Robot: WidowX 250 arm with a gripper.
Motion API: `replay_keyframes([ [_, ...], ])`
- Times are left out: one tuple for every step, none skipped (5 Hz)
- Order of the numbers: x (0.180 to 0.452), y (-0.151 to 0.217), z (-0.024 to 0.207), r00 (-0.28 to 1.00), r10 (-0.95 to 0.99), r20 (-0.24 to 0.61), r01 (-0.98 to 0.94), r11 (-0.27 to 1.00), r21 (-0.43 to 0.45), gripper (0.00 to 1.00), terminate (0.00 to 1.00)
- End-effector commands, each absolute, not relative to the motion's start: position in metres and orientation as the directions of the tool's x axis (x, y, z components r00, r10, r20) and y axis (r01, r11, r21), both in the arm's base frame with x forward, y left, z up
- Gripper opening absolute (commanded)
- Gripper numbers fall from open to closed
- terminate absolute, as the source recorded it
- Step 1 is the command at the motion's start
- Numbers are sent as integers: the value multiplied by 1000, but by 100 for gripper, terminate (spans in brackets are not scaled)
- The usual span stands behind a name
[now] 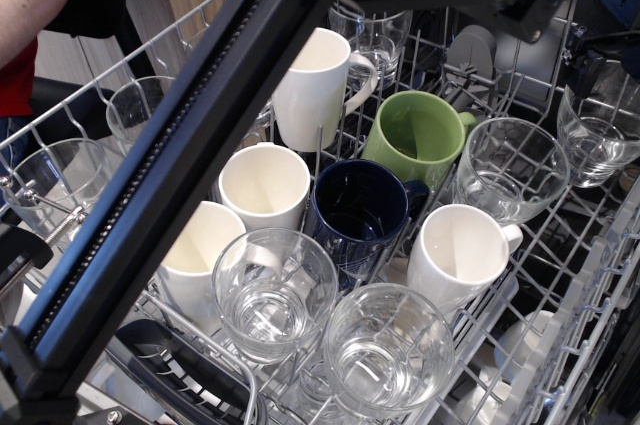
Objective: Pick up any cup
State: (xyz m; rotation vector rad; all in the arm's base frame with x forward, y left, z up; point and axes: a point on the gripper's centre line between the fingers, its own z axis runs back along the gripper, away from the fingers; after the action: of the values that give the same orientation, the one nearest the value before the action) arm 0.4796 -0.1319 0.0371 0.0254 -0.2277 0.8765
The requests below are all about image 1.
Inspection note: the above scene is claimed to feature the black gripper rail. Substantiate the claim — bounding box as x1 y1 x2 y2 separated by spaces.
1 0 562 403

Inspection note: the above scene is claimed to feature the black clamp with screw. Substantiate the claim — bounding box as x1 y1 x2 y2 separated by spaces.
1 188 88 299

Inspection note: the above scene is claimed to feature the clear glass far left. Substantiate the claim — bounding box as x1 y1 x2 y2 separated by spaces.
1 138 112 238

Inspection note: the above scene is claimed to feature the clear glass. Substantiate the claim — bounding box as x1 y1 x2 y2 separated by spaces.
328 2 413 90
1 138 112 238
212 228 339 364
556 60 639 188
453 117 570 225
323 283 454 419
106 76 175 155

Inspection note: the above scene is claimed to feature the white mug lower left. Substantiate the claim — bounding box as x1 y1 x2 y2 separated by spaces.
156 201 246 334

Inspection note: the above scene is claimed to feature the clear glass left upper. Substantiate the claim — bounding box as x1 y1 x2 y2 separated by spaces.
106 76 175 155

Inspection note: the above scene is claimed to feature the clear glass front left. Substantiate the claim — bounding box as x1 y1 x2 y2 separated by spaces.
212 228 339 364

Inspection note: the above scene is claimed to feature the white mug centre left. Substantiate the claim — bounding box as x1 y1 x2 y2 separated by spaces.
218 142 311 230

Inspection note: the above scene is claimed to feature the dark blue mug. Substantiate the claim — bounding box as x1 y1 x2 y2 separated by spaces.
303 159 430 291

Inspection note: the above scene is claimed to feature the clear glass front centre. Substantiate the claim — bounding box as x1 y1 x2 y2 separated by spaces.
323 283 454 419

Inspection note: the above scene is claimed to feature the green ceramic mug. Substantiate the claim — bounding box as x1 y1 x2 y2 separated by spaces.
361 90 477 191

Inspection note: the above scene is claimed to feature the clear glass top centre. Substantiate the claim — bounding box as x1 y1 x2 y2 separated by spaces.
328 2 413 90

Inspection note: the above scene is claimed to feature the white mug right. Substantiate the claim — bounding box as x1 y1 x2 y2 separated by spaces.
407 204 523 319

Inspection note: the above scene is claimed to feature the white dishes lower rack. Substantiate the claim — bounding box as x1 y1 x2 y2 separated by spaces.
450 310 555 424

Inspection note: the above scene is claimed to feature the grey plastic rack clip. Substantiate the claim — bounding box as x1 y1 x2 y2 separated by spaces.
443 24 497 111

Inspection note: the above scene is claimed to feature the clear glass far right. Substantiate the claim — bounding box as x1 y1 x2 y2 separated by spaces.
556 60 639 188

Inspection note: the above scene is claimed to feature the white mug with handle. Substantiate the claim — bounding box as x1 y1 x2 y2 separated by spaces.
271 28 378 153

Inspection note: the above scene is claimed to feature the metal wire dishwasher rack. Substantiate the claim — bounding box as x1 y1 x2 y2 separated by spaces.
6 0 639 424

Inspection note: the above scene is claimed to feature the black cable bundle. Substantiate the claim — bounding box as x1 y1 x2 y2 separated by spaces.
569 0 640 99

